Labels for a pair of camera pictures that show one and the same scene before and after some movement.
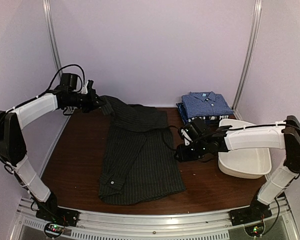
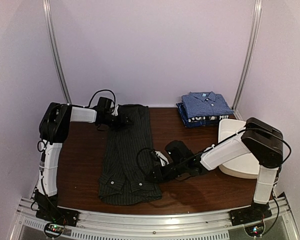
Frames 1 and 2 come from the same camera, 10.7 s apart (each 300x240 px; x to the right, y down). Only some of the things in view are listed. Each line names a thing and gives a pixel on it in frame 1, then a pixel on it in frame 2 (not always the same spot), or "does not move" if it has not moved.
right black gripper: x=184 y=156 → x=160 y=175
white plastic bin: x=249 y=163 does not move
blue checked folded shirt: x=197 y=104 does not move
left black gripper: x=92 y=105 → x=122 y=122
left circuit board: x=53 y=229 does not move
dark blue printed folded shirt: x=209 y=120 does not move
